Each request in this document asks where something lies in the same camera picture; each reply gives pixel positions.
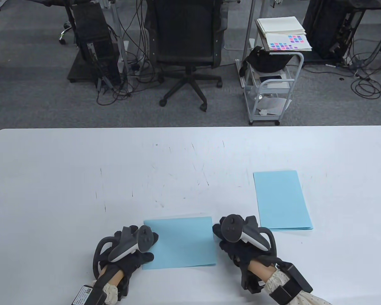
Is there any white paper pad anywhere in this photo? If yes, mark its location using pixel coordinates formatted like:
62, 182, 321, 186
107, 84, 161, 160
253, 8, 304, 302
256, 17, 306, 36

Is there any black wrist sensor box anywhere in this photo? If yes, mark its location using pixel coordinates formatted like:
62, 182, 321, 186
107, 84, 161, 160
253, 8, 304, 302
70, 285, 107, 305
269, 262, 314, 305

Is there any black bag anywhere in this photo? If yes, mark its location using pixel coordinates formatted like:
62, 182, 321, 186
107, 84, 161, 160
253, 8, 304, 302
240, 46, 294, 77

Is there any black computer tower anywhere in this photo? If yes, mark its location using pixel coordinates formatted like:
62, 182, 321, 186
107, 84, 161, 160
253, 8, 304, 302
72, 3, 121, 86

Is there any white sheet with coloured stickers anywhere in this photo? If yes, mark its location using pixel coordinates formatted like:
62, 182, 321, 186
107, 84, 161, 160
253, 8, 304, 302
263, 33, 313, 52

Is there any grey hand controller with ring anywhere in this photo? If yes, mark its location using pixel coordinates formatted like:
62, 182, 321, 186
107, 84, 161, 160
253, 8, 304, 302
93, 225, 153, 280
221, 214, 277, 256

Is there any black floor platform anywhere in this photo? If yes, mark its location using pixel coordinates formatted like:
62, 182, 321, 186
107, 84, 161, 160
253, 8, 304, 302
67, 52, 121, 85

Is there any chrome chair base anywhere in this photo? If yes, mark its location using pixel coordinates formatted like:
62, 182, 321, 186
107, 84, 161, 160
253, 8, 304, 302
59, 21, 75, 45

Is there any black equipment cabinet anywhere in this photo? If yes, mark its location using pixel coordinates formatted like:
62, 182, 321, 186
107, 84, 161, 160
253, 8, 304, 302
303, 0, 365, 62

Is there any black wrist camera block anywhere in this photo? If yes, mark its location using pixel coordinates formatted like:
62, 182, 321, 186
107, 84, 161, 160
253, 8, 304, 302
241, 270, 264, 293

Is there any person's left hand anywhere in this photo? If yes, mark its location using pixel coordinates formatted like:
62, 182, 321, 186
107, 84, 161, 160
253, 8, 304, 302
97, 225, 160, 286

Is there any black mesh office chair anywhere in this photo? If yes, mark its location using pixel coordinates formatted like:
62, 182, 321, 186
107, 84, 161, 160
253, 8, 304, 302
144, 0, 228, 112

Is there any grey metal utility cart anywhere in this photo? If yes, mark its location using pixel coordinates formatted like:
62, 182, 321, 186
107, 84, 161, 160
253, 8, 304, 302
236, 38, 304, 125

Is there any person's left forearm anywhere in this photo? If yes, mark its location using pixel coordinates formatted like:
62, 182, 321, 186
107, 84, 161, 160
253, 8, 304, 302
94, 265, 127, 305

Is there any person's right forearm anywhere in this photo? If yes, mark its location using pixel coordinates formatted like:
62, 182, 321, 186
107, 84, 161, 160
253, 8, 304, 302
248, 259, 332, 305

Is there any grey metal desk leg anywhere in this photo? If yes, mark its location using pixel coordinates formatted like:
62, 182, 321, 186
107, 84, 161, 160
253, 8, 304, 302
243, 0, 256, 43

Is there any tangle of black floor cables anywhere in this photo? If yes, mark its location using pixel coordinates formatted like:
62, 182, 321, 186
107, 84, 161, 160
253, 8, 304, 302
97, 13, 161, 106
305, 19, 381, 99

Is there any person's right hand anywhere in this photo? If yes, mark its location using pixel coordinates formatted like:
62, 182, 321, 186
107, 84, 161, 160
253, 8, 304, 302
212, 217, 278, 274

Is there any crumpled white paper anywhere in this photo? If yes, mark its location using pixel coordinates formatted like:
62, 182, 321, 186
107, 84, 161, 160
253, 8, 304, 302
257, 97, 292, 116

